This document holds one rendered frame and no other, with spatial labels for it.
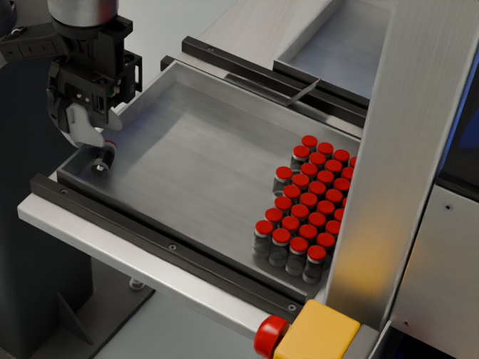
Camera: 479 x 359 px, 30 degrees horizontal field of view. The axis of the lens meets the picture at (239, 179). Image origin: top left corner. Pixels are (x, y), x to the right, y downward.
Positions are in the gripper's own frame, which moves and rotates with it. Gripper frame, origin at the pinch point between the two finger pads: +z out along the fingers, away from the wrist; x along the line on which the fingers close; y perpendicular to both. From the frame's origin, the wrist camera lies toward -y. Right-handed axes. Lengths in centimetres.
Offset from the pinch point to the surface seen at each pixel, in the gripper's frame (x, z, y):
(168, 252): -8.0, 1.8, 18.5
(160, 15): 135, 92, -77
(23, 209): -10.7, 3.7, -0.4
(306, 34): 37.8, 1.4, 12.9
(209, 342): 37, 92, 2
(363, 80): 35.4, 3.3, 23.8
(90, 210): -7.8, 1.6, 7.4
